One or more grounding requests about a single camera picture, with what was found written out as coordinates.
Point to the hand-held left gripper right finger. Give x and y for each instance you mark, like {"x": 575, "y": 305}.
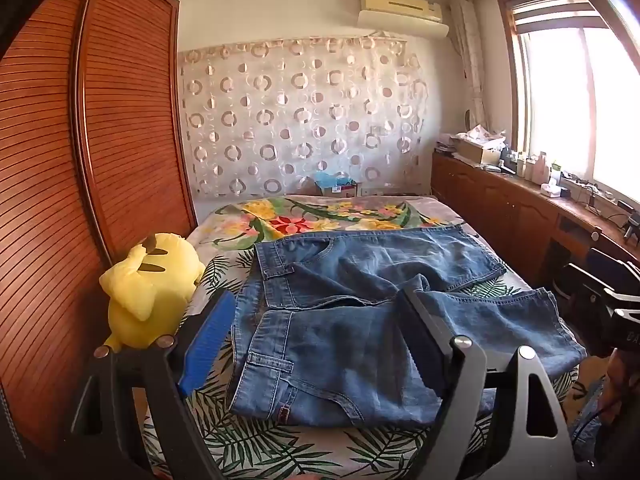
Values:
{"x": 425, "y": 345}

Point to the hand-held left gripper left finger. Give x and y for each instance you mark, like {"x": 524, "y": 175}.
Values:
{"x": 207, "y": 345}

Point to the blue denim pants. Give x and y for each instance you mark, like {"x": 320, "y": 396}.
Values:
{"x": 350, "y": 350}

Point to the black office chair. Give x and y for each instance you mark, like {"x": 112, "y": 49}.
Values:
{"x": 585, "y": 280}

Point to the yellow plush toy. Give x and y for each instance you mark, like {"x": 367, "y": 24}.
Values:
{"x": 145, "y": 300}

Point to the person's clothing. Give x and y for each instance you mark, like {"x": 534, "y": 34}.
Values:
{"x": 615, "y": 410}

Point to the leaf printed bed sheet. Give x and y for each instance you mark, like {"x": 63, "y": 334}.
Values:
{"x": 310, "y": 450}

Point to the long wooden cabinet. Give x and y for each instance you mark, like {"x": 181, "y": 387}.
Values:
{"x": 500, "y": 210}

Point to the floral blanket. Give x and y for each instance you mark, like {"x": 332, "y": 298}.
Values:
{"x": 300, "y": 215}

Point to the white tissue box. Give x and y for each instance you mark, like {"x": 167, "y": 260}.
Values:
{"x": 551, "y": 191}

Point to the green capped bottle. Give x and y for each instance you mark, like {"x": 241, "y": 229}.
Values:
{"x": 556, "y": 175}

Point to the cardboard box with label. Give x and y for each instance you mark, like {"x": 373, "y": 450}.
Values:
{"x": 342, "y": 191}

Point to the pale pink bottle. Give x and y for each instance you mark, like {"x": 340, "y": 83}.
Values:
{"x": 538, "y": 170}

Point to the blue plastic bag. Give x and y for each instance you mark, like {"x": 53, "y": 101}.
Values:
{"x": 330, "y": 179}

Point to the plain cardboard box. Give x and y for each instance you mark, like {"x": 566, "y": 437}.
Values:
{"x": 475, "y": 152}

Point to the crumpled printed paper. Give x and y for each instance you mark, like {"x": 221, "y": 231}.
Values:
{"x": 485, "y": 132}

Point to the wooden framed window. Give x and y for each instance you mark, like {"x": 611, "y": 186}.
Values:
{"x": 575, "y": 110}

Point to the circle patterned sheer curtain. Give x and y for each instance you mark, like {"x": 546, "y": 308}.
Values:
{"x": 300, "y": 120}

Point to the tied pale window curtain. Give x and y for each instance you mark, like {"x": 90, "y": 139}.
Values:
{"x": 467, "y": 60}

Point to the wall air conditioner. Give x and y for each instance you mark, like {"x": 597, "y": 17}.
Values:
{"x": 400, "y": 10}

